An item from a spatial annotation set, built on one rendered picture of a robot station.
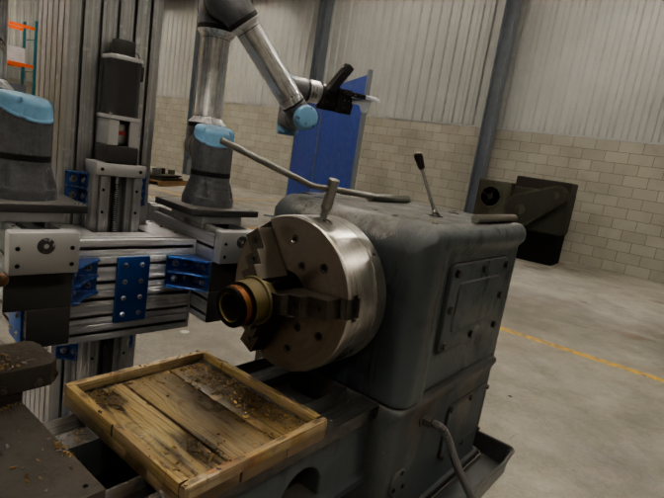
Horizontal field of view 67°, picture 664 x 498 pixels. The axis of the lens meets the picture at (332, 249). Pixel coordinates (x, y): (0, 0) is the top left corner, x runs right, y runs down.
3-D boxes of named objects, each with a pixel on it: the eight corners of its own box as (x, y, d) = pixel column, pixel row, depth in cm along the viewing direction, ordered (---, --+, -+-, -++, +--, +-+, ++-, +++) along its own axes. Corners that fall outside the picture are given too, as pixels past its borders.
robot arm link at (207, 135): (193, 170, 143) (198, 122, 141) (186, 166, 155) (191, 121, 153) (234, 175, 148) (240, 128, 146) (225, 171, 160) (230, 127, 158)
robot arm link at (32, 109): (14, 154, 108) (17, 89, 106) (-27, 146, 113) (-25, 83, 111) (63, 157, 119) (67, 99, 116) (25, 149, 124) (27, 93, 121)
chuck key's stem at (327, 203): (320, 232, 103) (336, 178, 99) (325, 236, 101) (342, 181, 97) (311, 231, 101) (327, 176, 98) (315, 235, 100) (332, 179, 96)
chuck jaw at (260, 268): (284, 281, 106) (267, 228, 108) (300, 273, 103) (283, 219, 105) (243, 287, 97) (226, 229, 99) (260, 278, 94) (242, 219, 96)
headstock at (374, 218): (373, 305, 179) (392, 197, 172) (504, 354, 150) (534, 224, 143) (246, 337, 133) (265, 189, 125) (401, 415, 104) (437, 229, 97)
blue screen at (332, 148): (263, 215, 987) (279, 91, 944) (302, 219, 1009) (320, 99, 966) (306, 269, 598) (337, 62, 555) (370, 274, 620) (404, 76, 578)
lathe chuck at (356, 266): (251, 318, 121) (285, 194, 113) (349, 390, 104) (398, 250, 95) (221, 324, 114) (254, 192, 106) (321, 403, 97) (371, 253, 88)
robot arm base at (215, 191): (171, 198, 153) (175, 165, 151) (214, 200, 163) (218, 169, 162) (198, 207, 142) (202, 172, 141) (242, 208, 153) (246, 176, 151)
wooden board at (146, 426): (203, 365, 113) (204, 348, 112) (325, 439, 91) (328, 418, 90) (62, 404, 89) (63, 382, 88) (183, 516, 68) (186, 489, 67)
